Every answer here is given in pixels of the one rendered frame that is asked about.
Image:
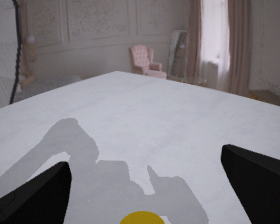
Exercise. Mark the yellow cylinder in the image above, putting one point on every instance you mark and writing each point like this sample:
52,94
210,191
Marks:
142,217

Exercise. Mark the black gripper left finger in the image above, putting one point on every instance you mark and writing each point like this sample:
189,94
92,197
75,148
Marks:
42,200

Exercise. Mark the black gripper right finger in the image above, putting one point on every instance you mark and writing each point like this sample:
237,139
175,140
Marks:
255,179

